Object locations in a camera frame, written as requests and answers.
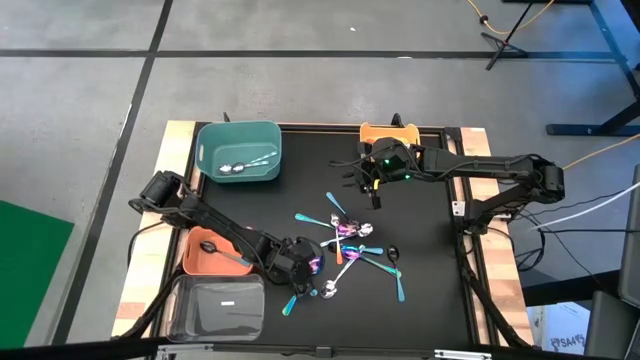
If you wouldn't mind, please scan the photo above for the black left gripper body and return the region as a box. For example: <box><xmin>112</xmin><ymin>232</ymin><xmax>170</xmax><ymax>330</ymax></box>
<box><xmin>272</xmin><ymin>236</ymin><xmax>326</xmax><ymax>287</ymax></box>

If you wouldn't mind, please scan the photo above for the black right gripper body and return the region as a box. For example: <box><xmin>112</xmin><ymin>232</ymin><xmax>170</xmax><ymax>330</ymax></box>
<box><xmin>349</xmin><ymin>162</ymin><xmax>389</xmax><ymax>199</ymax></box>

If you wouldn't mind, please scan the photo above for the silver spoon orange handle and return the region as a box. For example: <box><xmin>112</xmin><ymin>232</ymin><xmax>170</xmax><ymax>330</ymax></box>
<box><xmin>331</xmin><ymin>213</ymin><xmax>345</xmax><ymax>265</ymax></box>

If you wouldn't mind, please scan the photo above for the black spoon blue handle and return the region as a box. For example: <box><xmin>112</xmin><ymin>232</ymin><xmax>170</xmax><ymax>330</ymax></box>
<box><xmin>327</xmin><ymin>242</ymin><xmax>385</xmax><ymax>255</ymax></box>
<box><xmin>199</xmin><ymin>240</ymin><xmax>253</xmax><ymax>267</ymax></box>
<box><xmin>387</xmin><ymin>244</ymin><xmax>406</xmax><ymax>303</ymax></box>

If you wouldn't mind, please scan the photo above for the yellow plastic bin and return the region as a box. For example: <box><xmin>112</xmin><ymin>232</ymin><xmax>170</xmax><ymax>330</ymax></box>
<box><xmin>359</xmin><ymin>122</ymin><xmax>422</xmax><ymax>166</ymax></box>

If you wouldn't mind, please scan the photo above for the clear plastic bin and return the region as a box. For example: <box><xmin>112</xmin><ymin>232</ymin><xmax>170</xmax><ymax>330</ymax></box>
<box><xmin>164</xmin><ymin>273</ymin><xmax>266</xmax><ymax>344</ymax></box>

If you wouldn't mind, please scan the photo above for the orange plastic bin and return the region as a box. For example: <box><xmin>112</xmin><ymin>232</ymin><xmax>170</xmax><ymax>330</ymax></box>
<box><xmin>181</xmin><ymin>225</ymin><xmax>256</xmax><ymax>277</ymax></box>

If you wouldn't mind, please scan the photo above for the teal plastic bin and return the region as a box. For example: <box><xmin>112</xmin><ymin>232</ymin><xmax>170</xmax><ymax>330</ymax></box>
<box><xmin>193</xmin><ymin>119</ymin><xmax>284</xmax><ymax>184</ymax></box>

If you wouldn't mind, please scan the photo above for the black tripod stand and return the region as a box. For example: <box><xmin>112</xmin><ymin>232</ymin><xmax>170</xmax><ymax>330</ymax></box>
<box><xmin>479</xmin><ymin>0</ymin><xmax>537</xmax><ymax>72</ymax></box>

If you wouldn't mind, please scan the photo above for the white cardboard box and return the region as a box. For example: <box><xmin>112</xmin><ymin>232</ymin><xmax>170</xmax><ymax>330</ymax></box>
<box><xmin>528</xmin><ymin>301</ymin><xmax>592</xmax><ymax>357</ymax></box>

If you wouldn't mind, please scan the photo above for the green floor mat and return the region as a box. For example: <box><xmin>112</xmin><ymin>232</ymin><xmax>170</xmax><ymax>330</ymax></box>
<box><xmin>0</xmin><ymin>199</ymin><xmax>76</xmax><ymax>350</ymax></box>

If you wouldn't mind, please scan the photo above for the black chair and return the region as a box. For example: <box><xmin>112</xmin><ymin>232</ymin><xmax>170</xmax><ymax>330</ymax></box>
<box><xmin>582</xmin><ymin>163</ymin><xmax>640</xmax><ymax>360</ymax></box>

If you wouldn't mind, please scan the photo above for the yellow extension cord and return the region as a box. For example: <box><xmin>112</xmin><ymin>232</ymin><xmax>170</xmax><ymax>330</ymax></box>
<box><xmin>466</xmin><ymin>0</ymin><xmax>557</xmax><ymax>36</ymax></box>

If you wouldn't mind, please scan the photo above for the black frame bar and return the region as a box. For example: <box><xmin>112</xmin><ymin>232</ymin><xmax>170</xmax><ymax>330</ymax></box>
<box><xmin>0</xmin><ymin>335</ymin><xmax>640</xmax><ymax>360</ymax></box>

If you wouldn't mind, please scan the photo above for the thin black cable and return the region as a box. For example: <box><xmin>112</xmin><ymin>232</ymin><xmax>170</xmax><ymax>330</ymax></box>
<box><xmin>537</xmin><ymin>227</ymin><xmax>640</xmax><ymax>236</ymax></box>

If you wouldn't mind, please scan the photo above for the white cable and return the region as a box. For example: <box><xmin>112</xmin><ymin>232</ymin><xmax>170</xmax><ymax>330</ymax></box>
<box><xmin>527</xmin><ymin>180</ymin><xmax>640</xmax><ymax>233</ymax></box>

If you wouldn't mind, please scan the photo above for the black desk frame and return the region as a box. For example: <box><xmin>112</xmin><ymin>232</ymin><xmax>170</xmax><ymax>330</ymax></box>
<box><xmin>502</xmin><ymin>0</ymin><xmax>640</xmax><ymax>138</ymax></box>

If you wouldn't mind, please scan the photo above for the yellow cord with plug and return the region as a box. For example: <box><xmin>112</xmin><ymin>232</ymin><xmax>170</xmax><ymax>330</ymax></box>
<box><xmin>562</xmin><ymin>133</ymin><xmax>640</xmax><ymax>171</ymax></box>

